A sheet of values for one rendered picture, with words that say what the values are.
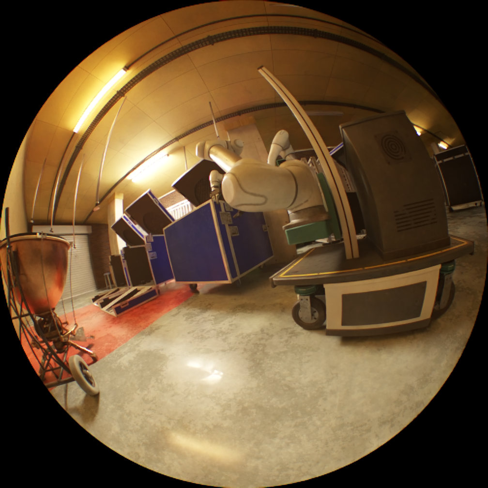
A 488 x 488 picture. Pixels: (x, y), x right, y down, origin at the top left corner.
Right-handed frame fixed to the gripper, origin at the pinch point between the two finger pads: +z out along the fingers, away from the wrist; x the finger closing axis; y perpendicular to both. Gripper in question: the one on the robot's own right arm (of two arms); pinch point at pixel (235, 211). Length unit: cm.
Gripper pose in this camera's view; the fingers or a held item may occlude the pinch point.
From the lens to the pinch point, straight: 136.3
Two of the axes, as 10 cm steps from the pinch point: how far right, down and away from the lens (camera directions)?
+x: 0.6, 9.4, -3.4
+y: -8.1, -1.6, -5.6
